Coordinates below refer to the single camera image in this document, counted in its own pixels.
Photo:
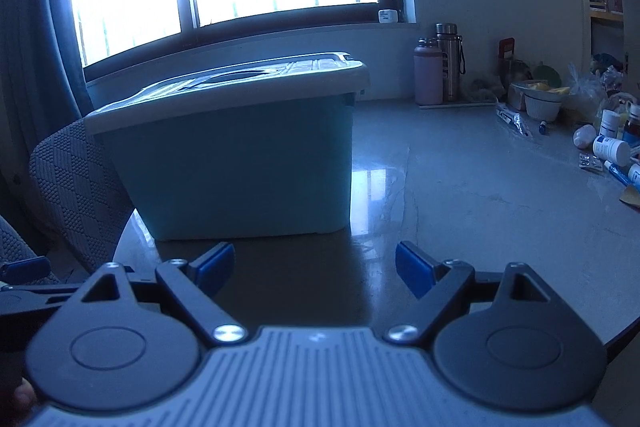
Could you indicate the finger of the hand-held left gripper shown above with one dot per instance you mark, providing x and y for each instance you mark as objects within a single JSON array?
[
  {"x": 35, "y": 299},
  {"x": 25, "y": 269}
]

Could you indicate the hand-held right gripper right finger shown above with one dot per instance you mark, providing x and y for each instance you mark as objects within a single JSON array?
[{"x": 412, "y": 269}]

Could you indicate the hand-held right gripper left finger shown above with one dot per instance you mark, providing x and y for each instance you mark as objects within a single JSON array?
[{"x": 215, "y": 264}]

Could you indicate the blue plastic storage box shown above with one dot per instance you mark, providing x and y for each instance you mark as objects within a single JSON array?
[{"x": 230, "y": 177}]

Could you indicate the grey storage box lid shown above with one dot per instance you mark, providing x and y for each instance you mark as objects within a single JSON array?
[{"x": 225, "y": 92}]

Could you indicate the grey marble desktop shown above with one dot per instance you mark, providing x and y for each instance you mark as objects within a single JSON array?
[{"x": 475, "y": 192}]

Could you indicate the person's left hand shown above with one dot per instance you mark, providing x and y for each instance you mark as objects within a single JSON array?
[{"x": 24, "y": 399}]

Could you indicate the grey patterned chair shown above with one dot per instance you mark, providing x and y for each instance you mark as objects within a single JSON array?
[
  {"x": 80, "y": 192},
  {"x": 20, "y": 242}
]

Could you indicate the pink water bottle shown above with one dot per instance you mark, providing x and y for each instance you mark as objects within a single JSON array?
[{"x": 428, "y": 74}]

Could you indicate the white ribbed bowl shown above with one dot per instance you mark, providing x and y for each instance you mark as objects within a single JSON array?
[{"x": 542, "y": 107}]

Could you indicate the silver blister pack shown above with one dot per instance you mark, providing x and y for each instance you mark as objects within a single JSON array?
[{"x": 591, "y": 161}]

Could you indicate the steel thermos flask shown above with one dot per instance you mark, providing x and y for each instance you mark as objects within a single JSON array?
[{"x": 450, "y": 62}]

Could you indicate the white round ball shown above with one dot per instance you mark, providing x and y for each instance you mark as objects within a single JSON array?
[{"x": 584, "y": 137}]

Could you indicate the blue white tube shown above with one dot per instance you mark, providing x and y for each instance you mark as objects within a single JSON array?
[{"x": 620, "y": 174}]

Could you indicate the white medicine bottle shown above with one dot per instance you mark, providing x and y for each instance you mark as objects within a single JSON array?
[
  {"x": 611, "y": 123},
  {"x": 612, "y": 150}
]

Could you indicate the red packet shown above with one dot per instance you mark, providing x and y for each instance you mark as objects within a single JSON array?
[{"x": 507, "y": 52}]

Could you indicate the green round lid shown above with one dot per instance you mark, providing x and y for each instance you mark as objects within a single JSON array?
[{"x": 546, "y": 71}]

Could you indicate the clear plastic bag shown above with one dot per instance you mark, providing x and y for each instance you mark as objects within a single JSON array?
[{"x": 587, "y": 94}]

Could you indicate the white cup on windowsill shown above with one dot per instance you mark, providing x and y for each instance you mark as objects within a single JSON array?
[{"x": 387, "y": 16}]

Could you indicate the blue curtain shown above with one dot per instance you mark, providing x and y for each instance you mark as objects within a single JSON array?
[{"x": 30, "y": 7}]

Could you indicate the brown glass bottle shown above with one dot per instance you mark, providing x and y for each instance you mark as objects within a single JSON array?
[{"x": 632, "y": 124}]

